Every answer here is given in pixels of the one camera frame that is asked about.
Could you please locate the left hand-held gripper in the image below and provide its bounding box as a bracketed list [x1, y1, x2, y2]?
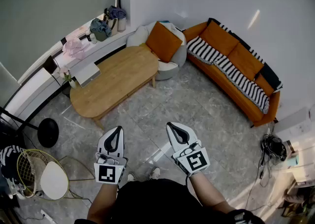
[94, 126, 128, 185]

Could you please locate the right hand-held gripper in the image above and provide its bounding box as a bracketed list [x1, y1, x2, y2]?
[166, 122, 211, 178]

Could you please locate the person's left forearm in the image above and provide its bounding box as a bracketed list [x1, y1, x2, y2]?
[87, 183, 119, 224]

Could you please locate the person's right forearm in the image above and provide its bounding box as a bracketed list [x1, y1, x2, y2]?
[189, 170, 238, 215]

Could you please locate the wooden coffee table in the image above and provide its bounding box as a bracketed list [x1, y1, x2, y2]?
[69, 45, 159, 130]

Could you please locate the person's right shoe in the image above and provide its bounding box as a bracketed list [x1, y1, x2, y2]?
[149, 166, 161, 181]

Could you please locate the black floor stand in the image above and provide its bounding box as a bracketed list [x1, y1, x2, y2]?
[0, 106, 60, 149]

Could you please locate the white round seat cushion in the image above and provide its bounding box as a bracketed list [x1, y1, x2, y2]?
[40, 160, 70, 200]

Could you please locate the person's black shirt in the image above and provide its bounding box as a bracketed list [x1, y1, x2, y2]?
[73, 178, 265, 224]

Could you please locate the orange sofa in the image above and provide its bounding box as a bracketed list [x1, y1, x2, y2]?
[182, 17, 284, 128]

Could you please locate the grey white beanbag chair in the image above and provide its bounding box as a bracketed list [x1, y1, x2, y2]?
[126, 21, 188, 81]

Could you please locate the white grey speaker box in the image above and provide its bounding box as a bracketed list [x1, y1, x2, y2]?
[73, 62, 102, 89]

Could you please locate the black white striped blanket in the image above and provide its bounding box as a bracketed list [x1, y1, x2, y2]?
[186, 36, 271, 115]

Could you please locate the pink flower bunch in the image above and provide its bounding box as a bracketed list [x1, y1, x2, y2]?
[58, 66, 72, 83]

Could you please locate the white window sill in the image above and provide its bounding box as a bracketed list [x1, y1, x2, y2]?
[4, 13, 137, 123]

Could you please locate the small orange sofa cushion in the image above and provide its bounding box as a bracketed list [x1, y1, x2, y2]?
[253, 73, 275, 97]

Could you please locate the orange square cushion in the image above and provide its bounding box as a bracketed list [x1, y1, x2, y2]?
[145, 21, 183, 63]

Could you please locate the orange sofa back cushion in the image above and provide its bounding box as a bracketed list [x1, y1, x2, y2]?
[199, 20, 240, 57]
[227, 42, 265, 81]

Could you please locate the small black panel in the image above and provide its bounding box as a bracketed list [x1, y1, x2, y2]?
[43, 55, 59, 74]

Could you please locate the black white striped cloth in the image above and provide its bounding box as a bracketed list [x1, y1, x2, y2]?
[0, 145, 25, 184]

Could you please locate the pink cloth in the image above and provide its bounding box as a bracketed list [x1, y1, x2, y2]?
[62, 37, 86, 61]

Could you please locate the black throw with striped edge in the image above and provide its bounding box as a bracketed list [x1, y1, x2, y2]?
[206, 17, 284, 93]

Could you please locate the green bag with clothes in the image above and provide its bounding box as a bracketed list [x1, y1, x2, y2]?
[90, 18, 113, 42]

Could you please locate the white cabinet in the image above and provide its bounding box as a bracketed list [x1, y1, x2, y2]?
[273, 106, 315, 142]

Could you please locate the white bag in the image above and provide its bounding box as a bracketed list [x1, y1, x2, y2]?
[117, 17, 127, 33]

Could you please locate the blue checked cloth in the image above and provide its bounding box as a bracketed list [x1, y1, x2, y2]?
[107, 5, 127, 20]

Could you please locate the grey roller blind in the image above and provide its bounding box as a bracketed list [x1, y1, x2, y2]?
[0, 0, 118, 82]

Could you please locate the gold wire chair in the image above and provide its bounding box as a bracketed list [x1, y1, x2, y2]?
[16, 148, 96, 201]

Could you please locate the black cable bundle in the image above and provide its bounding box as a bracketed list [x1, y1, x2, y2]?
[260, 133, 288, 162]

